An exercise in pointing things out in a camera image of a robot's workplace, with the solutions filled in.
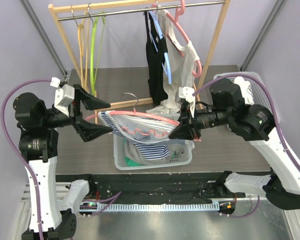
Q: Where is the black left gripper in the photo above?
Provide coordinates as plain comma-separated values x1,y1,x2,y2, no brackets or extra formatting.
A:
42,83,113,139

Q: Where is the grey tank top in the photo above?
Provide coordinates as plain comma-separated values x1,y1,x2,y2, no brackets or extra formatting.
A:
124,140,187,166

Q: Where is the blue striped tank top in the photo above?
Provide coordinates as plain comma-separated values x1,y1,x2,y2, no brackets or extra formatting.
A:
98,111,195,149

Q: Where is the pink hanger with striped top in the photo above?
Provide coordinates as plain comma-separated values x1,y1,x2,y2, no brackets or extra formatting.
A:
85,92,202,143

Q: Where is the green tank top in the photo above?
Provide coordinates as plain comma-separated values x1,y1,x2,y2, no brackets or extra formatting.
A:
124,157,180,168

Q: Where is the white tank top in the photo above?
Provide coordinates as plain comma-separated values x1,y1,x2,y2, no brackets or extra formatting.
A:
146,10,197,115

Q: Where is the yellow plastic hanger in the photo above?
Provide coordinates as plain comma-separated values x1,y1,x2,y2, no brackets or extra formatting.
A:
71,7,90,90

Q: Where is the black tank top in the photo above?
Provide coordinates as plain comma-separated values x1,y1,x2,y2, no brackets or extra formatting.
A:
144,11,168,106

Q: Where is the lime green hanger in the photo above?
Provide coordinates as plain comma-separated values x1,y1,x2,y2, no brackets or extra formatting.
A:
87,4,106,97

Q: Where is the pink hanger with white top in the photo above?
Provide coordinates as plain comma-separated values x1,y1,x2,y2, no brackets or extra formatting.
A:
151,0,202,78

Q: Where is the light blue hanger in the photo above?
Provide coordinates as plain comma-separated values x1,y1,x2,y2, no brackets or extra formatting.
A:
148,10,172,85

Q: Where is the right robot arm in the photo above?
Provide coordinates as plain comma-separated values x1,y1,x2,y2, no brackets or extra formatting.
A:
169,78,300,210

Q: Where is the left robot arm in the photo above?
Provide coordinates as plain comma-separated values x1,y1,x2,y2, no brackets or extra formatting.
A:
13,84,112,240

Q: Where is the white plastic laundry basket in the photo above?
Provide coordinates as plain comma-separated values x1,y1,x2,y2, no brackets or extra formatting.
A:
113,113,193,171

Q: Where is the folded white printed garment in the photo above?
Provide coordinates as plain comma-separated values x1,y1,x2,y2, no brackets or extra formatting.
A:
233,76,255,105

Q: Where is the white basket with folded clothes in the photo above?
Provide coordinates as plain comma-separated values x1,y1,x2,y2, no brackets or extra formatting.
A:
213,71,281,126

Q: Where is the wooden clothes rack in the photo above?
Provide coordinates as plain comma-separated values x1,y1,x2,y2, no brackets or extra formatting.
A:
48,0,230,101

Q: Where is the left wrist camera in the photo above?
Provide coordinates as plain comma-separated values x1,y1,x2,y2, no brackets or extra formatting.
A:
50,77,75,117

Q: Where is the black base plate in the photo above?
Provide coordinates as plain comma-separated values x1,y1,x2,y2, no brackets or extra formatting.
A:
54,172,276,205

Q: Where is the white slotted cable duct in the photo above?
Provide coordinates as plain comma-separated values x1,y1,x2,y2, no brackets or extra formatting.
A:
78,201,221,212

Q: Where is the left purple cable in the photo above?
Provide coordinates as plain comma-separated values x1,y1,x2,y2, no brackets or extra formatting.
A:
0,77,122,240

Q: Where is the aluminium rail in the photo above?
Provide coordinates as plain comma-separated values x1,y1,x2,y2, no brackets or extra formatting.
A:
22,175,269,205

